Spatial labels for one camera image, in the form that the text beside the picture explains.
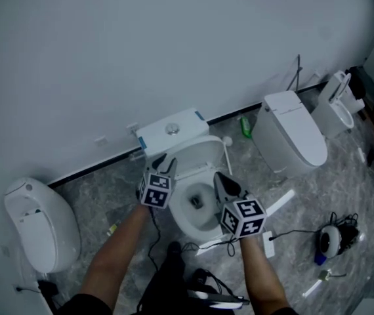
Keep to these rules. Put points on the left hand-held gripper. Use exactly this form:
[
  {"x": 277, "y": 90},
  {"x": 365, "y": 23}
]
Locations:
[{"x": 155, "y": 192}]

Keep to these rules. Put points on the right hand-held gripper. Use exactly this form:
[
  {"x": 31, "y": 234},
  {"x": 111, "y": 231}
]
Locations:
[{"x": 244, "y": 217}]

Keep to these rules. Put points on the white toilet lid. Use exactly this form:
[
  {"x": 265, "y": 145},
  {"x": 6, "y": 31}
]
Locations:
[{"x": 200, "y": 153}]

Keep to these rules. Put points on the person's right forearm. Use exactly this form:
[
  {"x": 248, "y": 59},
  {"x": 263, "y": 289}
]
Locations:
[{"x": 260, "y": 271}]

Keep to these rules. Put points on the person's left forearm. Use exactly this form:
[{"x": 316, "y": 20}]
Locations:
[{"x": 118, "y": 254}]

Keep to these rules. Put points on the white toilet brush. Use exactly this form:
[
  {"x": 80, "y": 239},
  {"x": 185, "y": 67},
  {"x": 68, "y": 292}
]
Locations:
[{"x": 227, "y": 153}]

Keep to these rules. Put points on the white toilet with tank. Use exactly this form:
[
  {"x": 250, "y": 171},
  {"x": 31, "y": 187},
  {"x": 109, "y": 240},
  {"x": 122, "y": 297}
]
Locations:
[{"x": 187, "y": 222}]

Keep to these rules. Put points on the white tankless smart toilet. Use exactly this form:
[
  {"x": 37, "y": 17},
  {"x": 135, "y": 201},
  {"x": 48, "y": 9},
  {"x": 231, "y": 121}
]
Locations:
[{"x": 288, "y": 133}]

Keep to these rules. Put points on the white toilet with raised seat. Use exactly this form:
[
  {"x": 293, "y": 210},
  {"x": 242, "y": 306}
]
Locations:
[{"x": 334, "y": 107}]

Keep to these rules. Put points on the white egg-shaped smart toilet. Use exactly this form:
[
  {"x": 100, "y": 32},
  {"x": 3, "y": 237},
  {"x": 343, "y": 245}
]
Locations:
[{"x": 42, "y": 222}]

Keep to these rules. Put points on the blue tape strip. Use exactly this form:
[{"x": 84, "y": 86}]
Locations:
[
  {"x": 142, "y": 143},
  {"x": 198, "y": 115}
]

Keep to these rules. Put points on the round chrome flush button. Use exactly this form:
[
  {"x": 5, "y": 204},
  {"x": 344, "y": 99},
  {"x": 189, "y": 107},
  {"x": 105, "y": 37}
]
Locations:
[{"x": 173, "y": 128}]

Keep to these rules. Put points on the long white plank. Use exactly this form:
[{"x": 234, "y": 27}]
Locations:
[{"x": 282, "y": 202}]

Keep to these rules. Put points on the green plastic bottle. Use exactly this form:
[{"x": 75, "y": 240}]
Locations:
[{"x": 246, "y": 126}]

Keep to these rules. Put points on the white flat box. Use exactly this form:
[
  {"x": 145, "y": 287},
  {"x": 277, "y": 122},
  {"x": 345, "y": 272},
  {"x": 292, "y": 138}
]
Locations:
[{"x": 268, "y": 244}]

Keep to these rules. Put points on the small white tube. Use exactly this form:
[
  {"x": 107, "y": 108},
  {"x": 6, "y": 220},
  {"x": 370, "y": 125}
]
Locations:
[{"x": 111, "y": 230}]

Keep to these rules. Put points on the person's black trouser leg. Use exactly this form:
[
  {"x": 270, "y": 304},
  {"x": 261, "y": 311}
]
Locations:
[{"x": 167, "y": 281}]

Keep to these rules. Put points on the white round device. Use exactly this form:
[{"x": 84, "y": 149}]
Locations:
[{"x": 329, "y": 241}]

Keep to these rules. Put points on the small blue object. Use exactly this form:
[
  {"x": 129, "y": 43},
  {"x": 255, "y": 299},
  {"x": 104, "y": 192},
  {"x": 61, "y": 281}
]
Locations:
[{"x": 320, "y": 260}]

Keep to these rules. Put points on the small grey-green block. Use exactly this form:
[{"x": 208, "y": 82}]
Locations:
[{"x": 323, "y": 275}]

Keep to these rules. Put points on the short white strip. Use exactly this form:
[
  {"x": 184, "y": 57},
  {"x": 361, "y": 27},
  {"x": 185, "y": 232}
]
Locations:
[{"x": 312, "y": 288}]

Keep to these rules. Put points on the black pole tool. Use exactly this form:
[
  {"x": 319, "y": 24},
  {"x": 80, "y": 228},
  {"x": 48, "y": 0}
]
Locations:
[{"x": 297, "y": 72}]

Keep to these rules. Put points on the small white bar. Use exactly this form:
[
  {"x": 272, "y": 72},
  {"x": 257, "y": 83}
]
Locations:
[{"x": 361, "y": 155}]

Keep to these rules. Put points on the person's black shirt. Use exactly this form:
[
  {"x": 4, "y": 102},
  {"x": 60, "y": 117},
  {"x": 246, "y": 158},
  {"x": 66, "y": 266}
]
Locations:
[{"x": 85, "y": 305}]

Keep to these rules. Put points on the white wall socket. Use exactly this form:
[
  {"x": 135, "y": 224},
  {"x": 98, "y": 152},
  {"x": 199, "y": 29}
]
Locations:
[
  {"x": 100, "y": 141},
  {"x": 132, "y": 128}
]

